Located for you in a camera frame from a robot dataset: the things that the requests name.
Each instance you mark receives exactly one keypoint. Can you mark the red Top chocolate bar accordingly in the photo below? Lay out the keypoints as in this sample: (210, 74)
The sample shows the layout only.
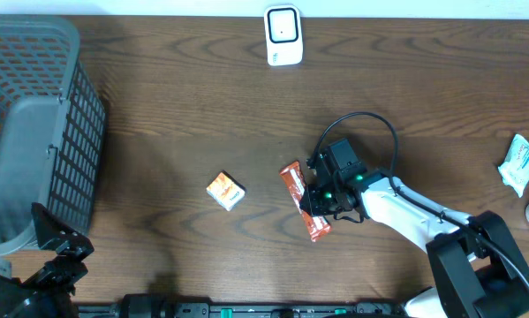
(317, 226)

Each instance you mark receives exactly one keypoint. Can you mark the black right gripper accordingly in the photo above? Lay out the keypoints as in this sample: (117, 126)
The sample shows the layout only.
(311, 195)

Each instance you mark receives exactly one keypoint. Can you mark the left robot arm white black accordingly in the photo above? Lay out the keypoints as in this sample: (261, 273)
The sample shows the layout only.
(47, 293)

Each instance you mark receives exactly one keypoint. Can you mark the orange small carton box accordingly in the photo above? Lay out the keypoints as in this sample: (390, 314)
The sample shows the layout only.
(226, 191)

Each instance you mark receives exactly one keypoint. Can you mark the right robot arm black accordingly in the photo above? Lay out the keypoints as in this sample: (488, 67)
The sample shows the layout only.
(476, 264)

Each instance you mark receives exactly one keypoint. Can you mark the grey plastic basket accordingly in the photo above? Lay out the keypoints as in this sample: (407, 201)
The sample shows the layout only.
(52, 128)

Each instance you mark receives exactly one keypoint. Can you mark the white barcode scanner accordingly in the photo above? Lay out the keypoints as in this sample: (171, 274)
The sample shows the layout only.
(284, 38)

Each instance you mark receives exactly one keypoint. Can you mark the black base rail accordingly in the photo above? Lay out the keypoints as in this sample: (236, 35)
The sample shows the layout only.
(156, 305)

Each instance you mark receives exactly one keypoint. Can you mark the light blue snack packet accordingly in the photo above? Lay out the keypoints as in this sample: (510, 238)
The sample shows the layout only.
(515, 168)

